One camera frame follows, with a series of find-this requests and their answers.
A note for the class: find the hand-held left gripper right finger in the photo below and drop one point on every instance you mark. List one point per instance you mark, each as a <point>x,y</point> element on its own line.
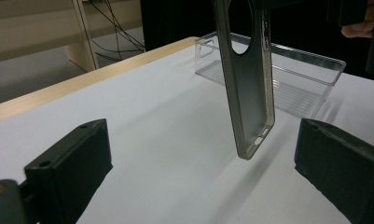
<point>346,174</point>

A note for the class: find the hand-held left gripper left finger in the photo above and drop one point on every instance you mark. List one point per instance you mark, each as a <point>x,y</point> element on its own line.
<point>69,168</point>

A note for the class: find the clear plastic tray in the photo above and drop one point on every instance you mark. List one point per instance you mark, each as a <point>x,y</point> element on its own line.
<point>299,90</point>

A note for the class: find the grey translucent phone case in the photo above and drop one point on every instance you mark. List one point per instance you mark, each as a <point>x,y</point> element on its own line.
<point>250,93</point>

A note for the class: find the wooden table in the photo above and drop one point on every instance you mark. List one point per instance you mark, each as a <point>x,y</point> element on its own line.
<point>82,82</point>

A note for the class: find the white sheet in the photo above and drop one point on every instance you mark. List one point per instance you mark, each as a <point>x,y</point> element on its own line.
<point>159,124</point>

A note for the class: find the pale wooden shelf unit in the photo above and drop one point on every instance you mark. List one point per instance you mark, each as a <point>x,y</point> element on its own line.
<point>20,31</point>

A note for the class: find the black curtain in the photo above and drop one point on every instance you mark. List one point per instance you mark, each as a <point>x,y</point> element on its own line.
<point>175,21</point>

